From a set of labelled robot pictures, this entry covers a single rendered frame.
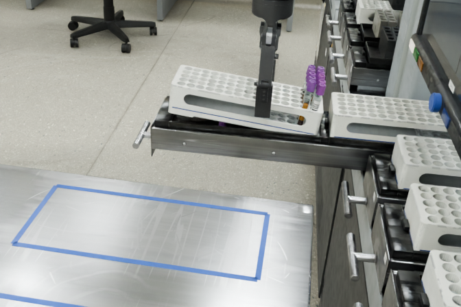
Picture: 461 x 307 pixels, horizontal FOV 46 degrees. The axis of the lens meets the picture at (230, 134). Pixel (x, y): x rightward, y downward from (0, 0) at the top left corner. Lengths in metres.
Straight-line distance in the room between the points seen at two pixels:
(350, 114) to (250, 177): 1.33
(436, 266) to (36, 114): 2.41
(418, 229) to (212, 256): 0.30
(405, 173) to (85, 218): 0.52
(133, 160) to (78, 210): 1.61
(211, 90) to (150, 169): 1.37
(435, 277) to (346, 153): 0.40
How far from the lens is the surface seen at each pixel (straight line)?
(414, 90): 1.19
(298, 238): 0.81
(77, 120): 2.81
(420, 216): 0.83
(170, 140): 1.09
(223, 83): 1.10
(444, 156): 0.99
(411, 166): 0.94
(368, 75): 1.45
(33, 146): 2.65
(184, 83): 1.07
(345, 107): 1.09
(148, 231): 0.81
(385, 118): 1.07
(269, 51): 0.98
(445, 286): 0.74
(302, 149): 1.07
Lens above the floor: 1.35
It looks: 30 degrees down
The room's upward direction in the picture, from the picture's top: 3 degrees clockwise
